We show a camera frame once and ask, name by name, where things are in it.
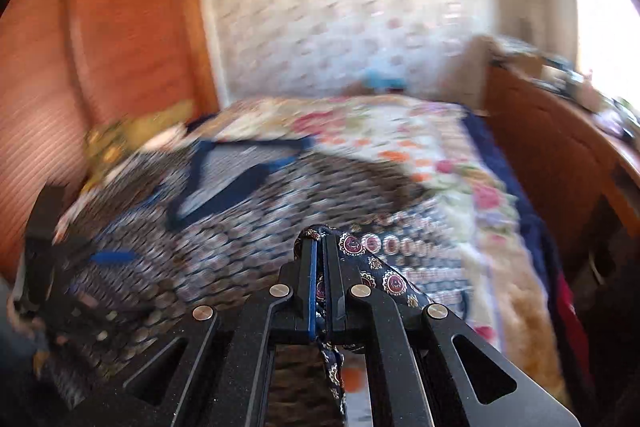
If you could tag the navy blue bed cover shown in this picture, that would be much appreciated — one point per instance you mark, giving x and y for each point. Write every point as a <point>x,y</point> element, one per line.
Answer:
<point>538,240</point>

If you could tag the wooden sideboard cabinet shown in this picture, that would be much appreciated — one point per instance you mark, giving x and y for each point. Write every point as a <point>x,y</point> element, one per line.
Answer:
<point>582,182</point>

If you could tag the window with wooden frame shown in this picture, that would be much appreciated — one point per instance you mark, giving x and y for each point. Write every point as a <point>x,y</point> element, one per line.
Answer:
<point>608,47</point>

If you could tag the navy circle-patterned garment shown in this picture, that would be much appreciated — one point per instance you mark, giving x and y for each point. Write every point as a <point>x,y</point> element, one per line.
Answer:
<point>214,223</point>

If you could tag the floral blanket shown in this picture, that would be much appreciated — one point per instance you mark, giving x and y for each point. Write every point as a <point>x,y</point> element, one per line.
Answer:
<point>430,144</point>

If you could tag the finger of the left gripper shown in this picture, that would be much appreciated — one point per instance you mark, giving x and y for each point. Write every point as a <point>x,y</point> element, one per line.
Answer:
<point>112,257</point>

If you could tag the wooden louvered wardrobe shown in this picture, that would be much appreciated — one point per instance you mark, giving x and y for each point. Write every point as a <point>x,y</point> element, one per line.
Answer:
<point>68,66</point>

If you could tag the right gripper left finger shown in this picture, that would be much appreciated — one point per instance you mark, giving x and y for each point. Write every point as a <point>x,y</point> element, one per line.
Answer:
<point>214,367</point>

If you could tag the yellow patterned pillow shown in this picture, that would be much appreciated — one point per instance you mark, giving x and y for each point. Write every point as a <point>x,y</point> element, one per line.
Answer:
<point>108,146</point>

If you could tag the blue box by curtain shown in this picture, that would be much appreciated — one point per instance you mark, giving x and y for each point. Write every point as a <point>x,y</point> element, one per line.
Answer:
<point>379,83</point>

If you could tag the clutter on sideboard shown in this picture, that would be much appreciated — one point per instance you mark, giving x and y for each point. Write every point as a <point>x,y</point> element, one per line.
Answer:
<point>557,76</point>

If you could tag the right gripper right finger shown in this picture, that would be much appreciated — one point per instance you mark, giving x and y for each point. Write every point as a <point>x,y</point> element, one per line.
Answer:
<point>426,367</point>

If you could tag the circle-patterned sheer curtain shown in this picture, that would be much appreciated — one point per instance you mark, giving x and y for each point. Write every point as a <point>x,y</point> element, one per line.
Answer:
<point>313,48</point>

